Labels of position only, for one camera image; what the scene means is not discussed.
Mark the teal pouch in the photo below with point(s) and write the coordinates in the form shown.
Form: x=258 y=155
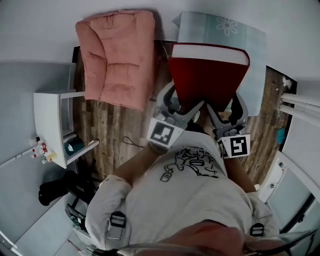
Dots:
x=73 y=147

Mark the pink cushioned armchair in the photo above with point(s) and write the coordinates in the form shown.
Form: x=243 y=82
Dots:
x=115 y=62

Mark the red book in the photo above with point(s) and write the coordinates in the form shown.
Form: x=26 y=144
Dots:
x=205 y=82

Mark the white window ledge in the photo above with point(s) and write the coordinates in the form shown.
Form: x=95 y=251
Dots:
x=275 y=175

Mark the person's face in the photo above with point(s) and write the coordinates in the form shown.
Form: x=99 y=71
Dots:
x=205 y=238

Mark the white pipe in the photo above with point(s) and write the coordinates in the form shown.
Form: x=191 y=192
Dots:
x=300 y=98
x=300 y=110

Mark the black bag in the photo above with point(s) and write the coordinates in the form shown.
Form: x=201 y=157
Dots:
x=55 y=187

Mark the white crumpled paper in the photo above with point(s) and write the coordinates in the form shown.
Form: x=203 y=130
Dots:
x=287 y=82

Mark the person's white shoe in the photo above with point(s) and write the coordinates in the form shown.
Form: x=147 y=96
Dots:
x=196 y=117

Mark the person's eyeglasses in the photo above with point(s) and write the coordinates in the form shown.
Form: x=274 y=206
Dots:
x=287 y=240

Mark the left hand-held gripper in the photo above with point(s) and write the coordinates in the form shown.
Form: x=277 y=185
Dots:
x=162 y=132

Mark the white printed t-shirt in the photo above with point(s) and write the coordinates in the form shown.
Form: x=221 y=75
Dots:
x=187 y=205

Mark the light blue floral tablecloth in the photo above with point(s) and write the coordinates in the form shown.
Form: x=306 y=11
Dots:
x=200 y=27

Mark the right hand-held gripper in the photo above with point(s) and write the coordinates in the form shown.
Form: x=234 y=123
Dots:
x=236 y=146

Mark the white side table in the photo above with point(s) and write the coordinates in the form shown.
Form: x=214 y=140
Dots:
x=47 y=117

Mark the table with light blue cloth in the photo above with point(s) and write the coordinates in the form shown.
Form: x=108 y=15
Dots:
x=255 y=75

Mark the yellow liquid bottle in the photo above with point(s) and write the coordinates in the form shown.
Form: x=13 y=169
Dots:
x=51 y=157

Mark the grey ribbed glass partition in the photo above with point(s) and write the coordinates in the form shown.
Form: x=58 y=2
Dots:
x=15 y=112

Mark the person's right forearm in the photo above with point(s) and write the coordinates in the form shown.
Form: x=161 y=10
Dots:
x=237 y=172

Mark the teal rag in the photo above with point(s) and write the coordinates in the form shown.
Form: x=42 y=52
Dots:
x=280 y=136

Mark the person's left forearm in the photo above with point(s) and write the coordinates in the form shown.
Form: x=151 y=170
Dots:
x=135 y=167

